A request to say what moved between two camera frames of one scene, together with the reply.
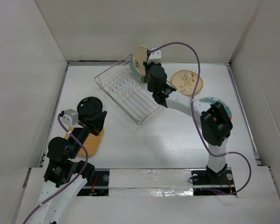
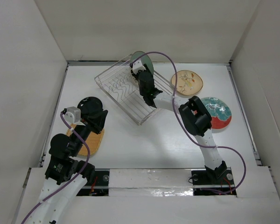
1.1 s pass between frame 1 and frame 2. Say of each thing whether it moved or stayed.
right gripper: moved
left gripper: stayed
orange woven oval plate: stayed
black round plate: stayed
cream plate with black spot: moved
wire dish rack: stayed
